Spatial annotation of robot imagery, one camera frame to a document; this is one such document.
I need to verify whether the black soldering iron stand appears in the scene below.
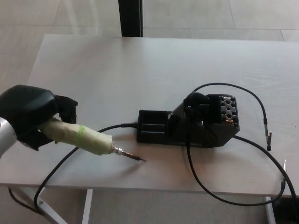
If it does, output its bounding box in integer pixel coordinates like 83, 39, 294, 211
136, 92, 241, 149

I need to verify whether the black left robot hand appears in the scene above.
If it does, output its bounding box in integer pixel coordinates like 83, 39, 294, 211
0, 85, 78, 152

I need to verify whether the tape-wrapped soldering iron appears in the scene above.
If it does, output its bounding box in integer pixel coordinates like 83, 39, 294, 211
43, 118, 147, 162

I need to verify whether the black vertical pillar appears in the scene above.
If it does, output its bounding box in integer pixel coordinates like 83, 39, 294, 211
118, 0, 143, 38

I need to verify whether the white diagonal table brace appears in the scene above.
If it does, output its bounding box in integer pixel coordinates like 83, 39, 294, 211
9, 186, 69, 224

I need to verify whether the thick black stand cable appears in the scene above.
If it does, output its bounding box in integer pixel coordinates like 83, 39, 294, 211
233, 135, 299, 199

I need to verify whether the thick black soldering iron cable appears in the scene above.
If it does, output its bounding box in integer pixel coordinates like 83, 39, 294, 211
8, 121, 139, 215

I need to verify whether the thin cable with alligator clip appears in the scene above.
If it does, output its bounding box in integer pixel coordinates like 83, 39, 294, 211
186, 140, 287, 207
192, 82, 273, 152

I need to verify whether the white table leg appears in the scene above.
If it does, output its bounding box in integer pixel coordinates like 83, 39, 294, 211
81, 189, 94, 224
265, 196, 276, 224

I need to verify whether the black box under table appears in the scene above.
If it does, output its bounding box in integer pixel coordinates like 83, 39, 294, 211
273, 197, 299, 224

